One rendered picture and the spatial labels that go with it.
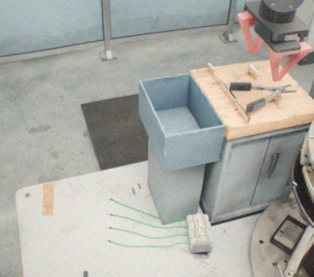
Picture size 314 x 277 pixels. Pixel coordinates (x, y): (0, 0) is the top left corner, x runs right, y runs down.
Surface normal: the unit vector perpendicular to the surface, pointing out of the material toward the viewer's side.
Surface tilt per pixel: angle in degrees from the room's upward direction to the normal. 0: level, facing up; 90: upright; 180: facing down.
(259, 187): 90
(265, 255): 0
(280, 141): 90
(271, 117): 0
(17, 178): 0
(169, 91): 90
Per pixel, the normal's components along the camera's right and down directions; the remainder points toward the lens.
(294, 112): 0.04, -0.77
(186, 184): 0.30, 0.62
